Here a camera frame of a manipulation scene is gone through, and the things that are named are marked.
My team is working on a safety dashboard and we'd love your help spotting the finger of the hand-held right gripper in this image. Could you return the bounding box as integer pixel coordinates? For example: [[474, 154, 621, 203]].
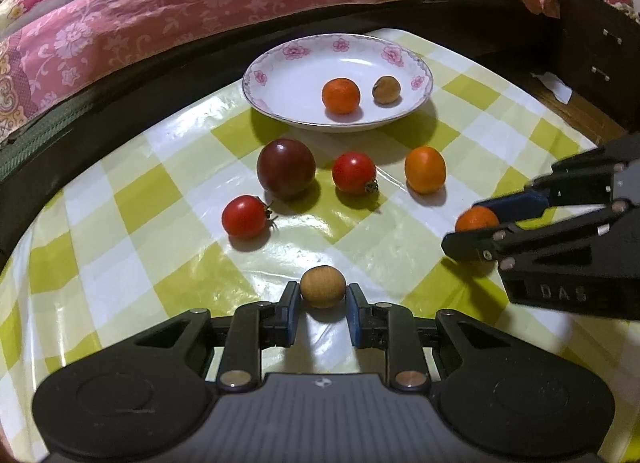
[[441, 203, 640, 269], [472, 132, 640, 222]]

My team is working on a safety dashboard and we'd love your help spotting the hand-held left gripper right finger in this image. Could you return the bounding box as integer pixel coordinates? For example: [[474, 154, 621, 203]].
[[346, 283, 506, 391]]

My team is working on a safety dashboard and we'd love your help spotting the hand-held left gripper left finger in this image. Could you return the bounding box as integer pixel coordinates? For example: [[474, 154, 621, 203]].
[[132, 282, 301, 391]]

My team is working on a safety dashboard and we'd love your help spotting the tan longan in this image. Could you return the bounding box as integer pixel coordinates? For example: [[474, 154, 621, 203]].
[[300, 266, 346, 309]]

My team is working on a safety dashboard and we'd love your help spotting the small orange tangerine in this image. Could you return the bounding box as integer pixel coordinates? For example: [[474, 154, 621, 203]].
[[321, 78, 361, 116], [455, 206, 501, 235]]

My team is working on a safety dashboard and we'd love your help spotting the orange cherry tomato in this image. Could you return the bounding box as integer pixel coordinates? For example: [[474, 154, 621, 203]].
[[404, 146, 447, 194]]

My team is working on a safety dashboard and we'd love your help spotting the red cherry tomato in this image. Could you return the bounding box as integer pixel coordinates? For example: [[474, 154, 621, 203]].
[[221, 195, 277, 240], [332, 152, 380, 194]]

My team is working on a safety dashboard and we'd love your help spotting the dark purple tomato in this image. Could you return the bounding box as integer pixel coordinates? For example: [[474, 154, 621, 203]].
[[256, 138, 317, 202]]

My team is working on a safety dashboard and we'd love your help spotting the white floral rim plate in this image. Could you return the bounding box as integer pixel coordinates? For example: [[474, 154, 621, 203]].
[[242, 34, 434, 132]]

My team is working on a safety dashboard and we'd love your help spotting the white paper scrap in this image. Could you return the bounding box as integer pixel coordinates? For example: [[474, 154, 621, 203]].
[[531, 72, 572, 104]]

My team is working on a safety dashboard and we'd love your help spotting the green checked tablecloth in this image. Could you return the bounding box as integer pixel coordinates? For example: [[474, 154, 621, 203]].
[[0, 28, 640, 463]]

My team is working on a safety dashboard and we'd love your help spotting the brown longan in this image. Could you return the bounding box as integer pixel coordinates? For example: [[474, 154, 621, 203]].
[[372, 75, 401, 105]]

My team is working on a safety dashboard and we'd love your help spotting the dark wooden cabinet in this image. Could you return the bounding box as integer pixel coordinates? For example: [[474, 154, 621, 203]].
[[557, 0, 640, 134]]

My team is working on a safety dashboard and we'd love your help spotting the grey mattress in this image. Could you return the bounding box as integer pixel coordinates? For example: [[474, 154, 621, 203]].
[[0, 85, 116, 188]]

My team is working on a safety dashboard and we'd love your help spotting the pink floral bed sheet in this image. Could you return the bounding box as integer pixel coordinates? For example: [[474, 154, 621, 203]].
[[0, 0, 561, 141]]

